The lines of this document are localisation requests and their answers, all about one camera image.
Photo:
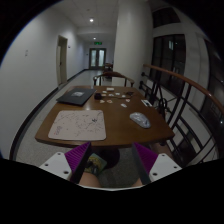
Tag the green exit sign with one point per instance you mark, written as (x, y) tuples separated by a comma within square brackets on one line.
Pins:
[(97, 43)]

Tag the side door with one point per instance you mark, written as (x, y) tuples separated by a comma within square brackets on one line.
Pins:
[(61, 60)]

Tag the wooden table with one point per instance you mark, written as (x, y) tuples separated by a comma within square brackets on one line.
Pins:
[(117, 106)]

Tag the wooden handrail with black balusters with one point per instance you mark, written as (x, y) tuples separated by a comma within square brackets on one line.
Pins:
[(194, 114)]

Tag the double glass door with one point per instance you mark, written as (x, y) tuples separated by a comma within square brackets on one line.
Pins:
[(97, 58)]

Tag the colourful shoe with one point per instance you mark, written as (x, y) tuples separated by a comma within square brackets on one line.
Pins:
[(95, 164)]

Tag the small black object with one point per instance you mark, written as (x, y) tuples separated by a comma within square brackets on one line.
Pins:
[(97, 96)]

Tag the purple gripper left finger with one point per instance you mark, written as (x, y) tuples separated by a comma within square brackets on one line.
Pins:
[(77, 159)]

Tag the dark closed laptop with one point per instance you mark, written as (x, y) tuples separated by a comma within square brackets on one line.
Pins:
[(77, 96)]

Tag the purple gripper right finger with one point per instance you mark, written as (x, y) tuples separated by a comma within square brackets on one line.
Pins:
[(144, 159)]

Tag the wooden chair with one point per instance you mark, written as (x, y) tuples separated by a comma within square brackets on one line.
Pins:
[(112, 74)]

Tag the white card near table edge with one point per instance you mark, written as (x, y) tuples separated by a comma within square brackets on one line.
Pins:
[(146, 103)]

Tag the grey computer mouse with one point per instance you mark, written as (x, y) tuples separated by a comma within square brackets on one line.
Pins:
[(140, 119)]

